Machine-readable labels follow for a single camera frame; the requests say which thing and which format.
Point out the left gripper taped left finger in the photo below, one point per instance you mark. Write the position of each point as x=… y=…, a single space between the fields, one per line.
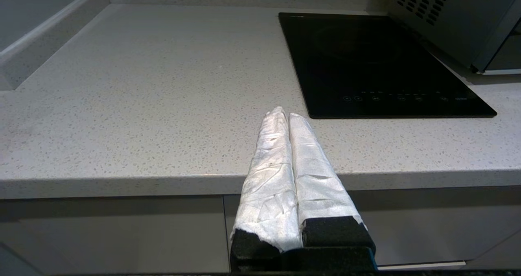
x=268 y=186

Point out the silver microwave oven body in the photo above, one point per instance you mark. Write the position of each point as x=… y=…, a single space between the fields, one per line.
x=452 y=19

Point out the black induction cooktop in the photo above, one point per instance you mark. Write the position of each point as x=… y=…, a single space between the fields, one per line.
x=366 y=64

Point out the dark glass microwave door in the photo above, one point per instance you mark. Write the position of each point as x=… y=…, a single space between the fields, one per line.
x=506 y=50

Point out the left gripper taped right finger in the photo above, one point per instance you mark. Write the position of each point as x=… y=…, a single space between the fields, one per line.
x=317 y=186

